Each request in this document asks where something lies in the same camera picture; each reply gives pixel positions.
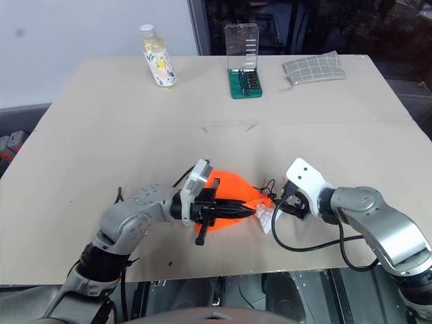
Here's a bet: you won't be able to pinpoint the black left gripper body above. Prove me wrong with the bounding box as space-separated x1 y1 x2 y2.
190 179 221 246

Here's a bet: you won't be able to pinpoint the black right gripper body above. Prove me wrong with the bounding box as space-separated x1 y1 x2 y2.
282 182 310 221

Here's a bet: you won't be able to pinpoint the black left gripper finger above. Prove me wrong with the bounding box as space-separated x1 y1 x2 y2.
213 210 257 221
212 200 257 212

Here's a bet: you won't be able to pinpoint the orange fabric pouch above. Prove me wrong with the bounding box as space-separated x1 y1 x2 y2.
194 169 273 234

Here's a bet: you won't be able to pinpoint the grey checked cloth pouch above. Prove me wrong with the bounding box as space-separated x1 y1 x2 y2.
278 50 348 92

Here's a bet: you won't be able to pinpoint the dark rounded shape under table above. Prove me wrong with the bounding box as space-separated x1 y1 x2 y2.
261 269 340 313

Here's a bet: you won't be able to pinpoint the green screwdriver bit case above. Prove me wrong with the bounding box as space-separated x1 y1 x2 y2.
225 23 264 100

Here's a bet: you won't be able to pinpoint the yellow drink plastic bottle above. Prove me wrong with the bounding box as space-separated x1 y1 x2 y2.
140 24 178 88

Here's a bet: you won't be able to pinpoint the grey boxes with red parts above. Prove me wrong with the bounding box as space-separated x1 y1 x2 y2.
0 130 28 163

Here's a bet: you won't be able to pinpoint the black pouch drawstring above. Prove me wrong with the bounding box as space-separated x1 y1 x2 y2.
251 178 281 200

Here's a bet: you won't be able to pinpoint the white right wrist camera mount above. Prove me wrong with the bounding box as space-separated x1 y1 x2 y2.
286 157 333 217

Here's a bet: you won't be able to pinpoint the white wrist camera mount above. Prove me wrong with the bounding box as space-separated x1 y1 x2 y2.
178 158 215 226
286 157 333 217

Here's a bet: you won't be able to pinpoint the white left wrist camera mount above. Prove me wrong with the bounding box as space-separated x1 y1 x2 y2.
178 158 215 226

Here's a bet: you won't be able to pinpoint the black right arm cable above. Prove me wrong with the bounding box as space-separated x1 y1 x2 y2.
271 192 382 271

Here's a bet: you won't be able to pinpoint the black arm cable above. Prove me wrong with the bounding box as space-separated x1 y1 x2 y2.
271 192 382 271
116 172 190 205

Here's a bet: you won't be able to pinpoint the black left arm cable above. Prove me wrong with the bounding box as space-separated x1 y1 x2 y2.
116 172 190 205

